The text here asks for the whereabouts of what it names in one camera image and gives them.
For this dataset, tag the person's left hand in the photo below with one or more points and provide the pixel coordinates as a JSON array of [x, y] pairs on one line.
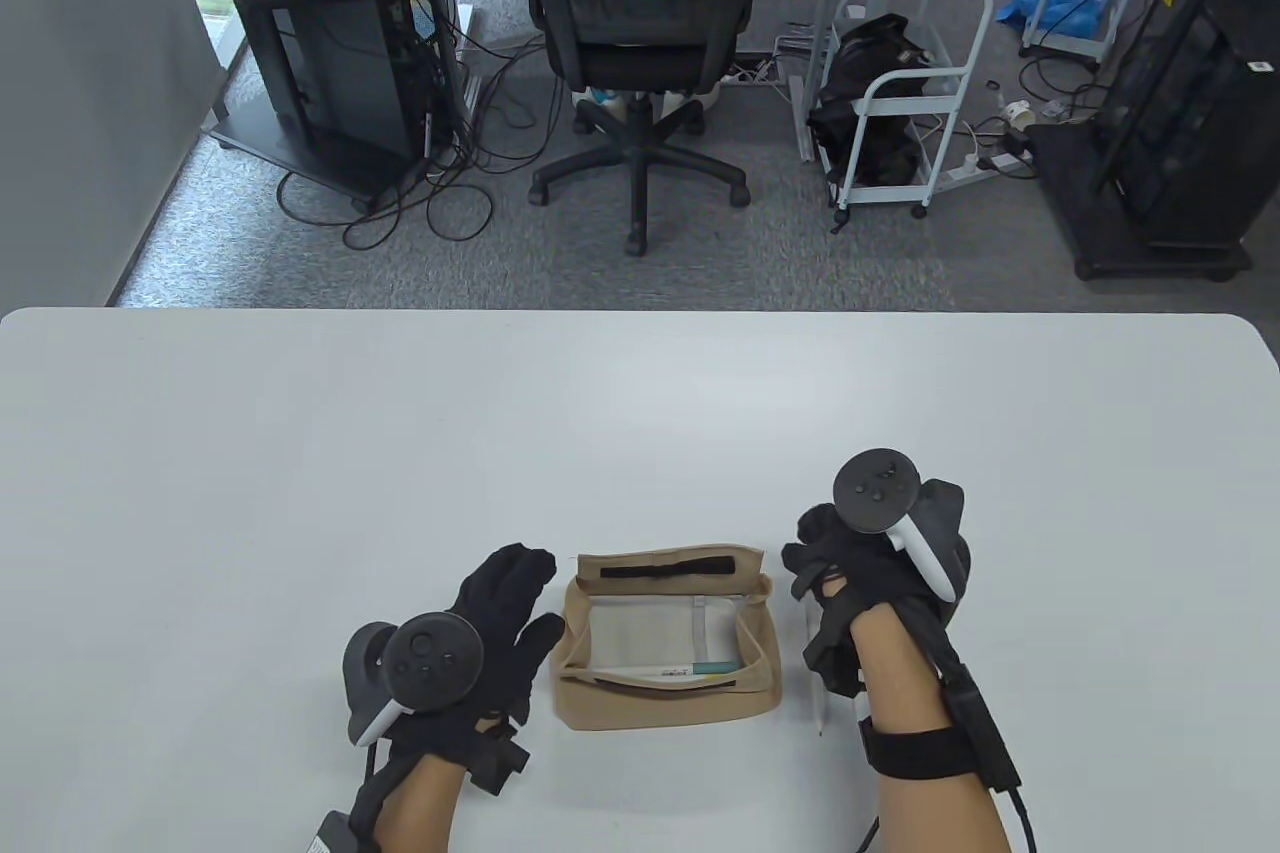
[[500, 593]]

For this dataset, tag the person's right hand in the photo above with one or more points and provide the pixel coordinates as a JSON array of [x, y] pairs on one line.
[[850, 573]]

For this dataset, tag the teal capped twist pen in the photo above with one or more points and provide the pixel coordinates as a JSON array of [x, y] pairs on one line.
[[715, 668]]

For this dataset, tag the beige fabric pen pouch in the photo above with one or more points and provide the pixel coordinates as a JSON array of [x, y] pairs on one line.
[[660, 708]]

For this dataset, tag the person's left forearm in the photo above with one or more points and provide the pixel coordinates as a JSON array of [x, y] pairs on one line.
[[415, 813]]

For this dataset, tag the person's right forearm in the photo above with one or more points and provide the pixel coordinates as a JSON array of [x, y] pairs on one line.
[[900, 683]]

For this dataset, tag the dark grey right hand controller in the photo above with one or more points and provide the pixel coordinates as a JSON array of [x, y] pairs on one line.
[[875, 488]]

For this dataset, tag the dark grey hand controller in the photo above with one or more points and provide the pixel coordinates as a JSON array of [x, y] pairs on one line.
[[430, 658], [875, 488]]

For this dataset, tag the dark grey left hand controller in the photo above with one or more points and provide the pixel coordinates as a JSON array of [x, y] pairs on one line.
[[430, 658]]

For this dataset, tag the black labelled sensor box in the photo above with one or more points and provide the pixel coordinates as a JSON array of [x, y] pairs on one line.
[[340, 835], [985, 733]]

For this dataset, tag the white power strip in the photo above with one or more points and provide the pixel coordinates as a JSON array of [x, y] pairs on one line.
[[965, 171], [750, 75]]

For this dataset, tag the black wheeled platform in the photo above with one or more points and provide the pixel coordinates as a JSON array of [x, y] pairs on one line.
[[1090, 213]]

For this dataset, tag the white metal trolley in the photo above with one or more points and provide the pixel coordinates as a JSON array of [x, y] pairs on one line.
[[955, 83]]

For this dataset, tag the black backpack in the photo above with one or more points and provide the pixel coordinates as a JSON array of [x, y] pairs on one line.
[[875, 63]]

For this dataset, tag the black computer tower cart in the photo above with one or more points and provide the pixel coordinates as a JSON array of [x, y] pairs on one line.
[[340, 63]]

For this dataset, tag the black equipment case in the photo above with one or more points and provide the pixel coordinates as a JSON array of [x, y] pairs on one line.
[[1200, 93]]

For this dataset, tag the blue plastic bag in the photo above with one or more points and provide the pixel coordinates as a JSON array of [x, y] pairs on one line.
[[1055, 3]]

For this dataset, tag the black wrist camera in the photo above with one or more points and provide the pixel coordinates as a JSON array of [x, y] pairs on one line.
[[500, 763]]

